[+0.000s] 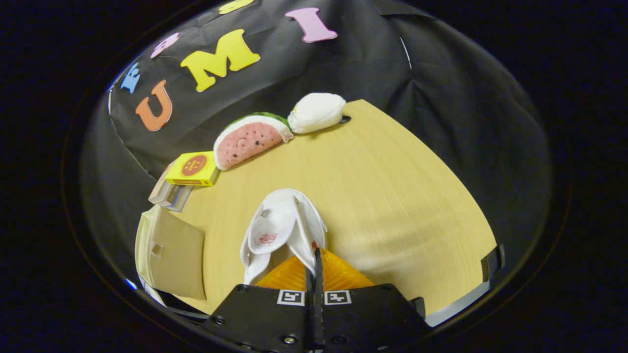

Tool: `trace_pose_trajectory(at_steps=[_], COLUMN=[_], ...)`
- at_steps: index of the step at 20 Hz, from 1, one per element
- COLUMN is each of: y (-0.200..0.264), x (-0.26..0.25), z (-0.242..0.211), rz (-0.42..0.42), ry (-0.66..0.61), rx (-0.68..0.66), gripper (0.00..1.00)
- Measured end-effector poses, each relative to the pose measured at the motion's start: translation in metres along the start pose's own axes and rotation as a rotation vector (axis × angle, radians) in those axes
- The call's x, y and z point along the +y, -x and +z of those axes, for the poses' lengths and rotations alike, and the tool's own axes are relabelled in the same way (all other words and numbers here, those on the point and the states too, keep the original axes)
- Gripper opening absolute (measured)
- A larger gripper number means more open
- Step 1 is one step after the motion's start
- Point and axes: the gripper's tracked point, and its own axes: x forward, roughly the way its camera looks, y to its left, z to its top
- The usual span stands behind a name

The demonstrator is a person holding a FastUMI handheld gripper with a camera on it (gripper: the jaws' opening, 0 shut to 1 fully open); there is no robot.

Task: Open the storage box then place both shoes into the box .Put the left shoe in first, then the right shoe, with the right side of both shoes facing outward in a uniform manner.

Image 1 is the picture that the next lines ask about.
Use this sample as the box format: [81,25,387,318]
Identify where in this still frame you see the black table edge clamp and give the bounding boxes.
[481,244,506,283]

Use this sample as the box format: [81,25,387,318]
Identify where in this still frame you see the yellow book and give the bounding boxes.
[165,151,220,187]

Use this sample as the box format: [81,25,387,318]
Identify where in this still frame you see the cream storage box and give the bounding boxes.
[135,204,207,301]

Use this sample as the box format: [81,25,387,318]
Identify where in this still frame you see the blue book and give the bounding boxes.
[172,185,195,213]

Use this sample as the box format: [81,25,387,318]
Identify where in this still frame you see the watermelon slice plush toy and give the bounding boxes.
[213,112,294,172]

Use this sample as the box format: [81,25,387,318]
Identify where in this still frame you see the white plush toy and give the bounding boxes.
[288,93,347,135]

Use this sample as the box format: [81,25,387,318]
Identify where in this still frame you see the grey book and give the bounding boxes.
[164,185,186,209]

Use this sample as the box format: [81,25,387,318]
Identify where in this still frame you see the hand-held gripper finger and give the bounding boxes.
[204,255,314,353]
[314,248,432,353]

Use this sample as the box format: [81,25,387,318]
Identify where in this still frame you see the white canvas shoe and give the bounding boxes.
[240,189,328,286]

